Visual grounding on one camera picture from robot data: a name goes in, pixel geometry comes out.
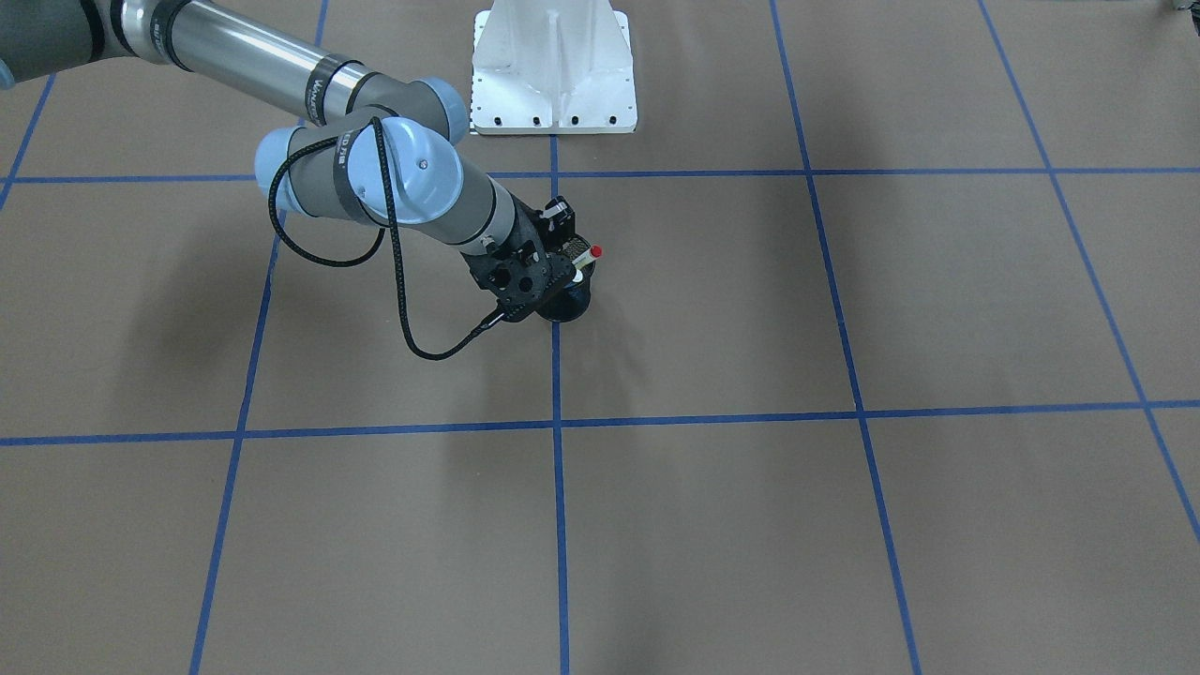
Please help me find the black mesh pen cup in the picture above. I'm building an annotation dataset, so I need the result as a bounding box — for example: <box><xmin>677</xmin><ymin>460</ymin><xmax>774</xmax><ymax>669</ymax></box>
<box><xmin>538</xmin><ymin>277</ymin><xmax>592</xmax><ymax>323</ymax></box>

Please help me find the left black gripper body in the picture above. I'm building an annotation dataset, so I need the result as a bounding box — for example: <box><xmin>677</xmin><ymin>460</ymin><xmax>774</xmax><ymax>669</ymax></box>
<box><xmin>515</xmin><ymin>198</ymin><xmax>576</xmax><ymax>282</ymax></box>

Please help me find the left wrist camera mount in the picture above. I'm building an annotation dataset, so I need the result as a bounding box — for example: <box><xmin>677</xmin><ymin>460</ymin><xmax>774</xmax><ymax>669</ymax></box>
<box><xmin>464</xmin><ymin>243</ymin><xmax>570</xmax><ymax>323</ymax></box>

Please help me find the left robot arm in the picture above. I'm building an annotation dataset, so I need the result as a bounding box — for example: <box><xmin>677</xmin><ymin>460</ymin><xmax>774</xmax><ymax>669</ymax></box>
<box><xmin>2</xmin><ymin>1</ymin><xmax>592</xmax><ymax>304</ymax></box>

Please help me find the red capped marker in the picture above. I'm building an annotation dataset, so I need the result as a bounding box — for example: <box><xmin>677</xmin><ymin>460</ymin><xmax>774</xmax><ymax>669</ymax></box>
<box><xmin>574</xmin><ymin>245</ymin><xmax>602</xmax><ymax>269</ymax></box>

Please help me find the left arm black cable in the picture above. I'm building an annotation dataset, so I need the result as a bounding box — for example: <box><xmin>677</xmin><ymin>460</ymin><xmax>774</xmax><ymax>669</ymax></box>
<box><xmin>268</xmin><ymin>117</ymin><xmax>508</xmax><ymax>362</ymax></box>

